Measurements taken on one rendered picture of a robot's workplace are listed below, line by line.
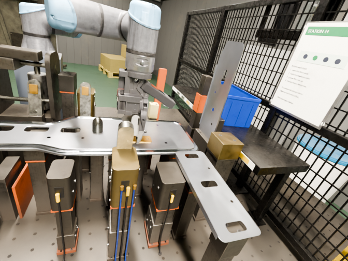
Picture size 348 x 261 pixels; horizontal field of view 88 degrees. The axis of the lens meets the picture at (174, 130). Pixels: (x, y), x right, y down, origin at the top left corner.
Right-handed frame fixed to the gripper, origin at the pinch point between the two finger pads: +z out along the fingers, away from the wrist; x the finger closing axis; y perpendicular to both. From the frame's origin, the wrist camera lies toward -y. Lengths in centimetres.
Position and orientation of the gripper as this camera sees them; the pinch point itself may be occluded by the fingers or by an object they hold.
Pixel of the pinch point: (138, 134)
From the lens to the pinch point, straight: 59.4
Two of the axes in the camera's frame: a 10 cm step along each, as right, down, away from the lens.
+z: -2.0, 8.7, 4.4
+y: -9.4, -0.4, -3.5
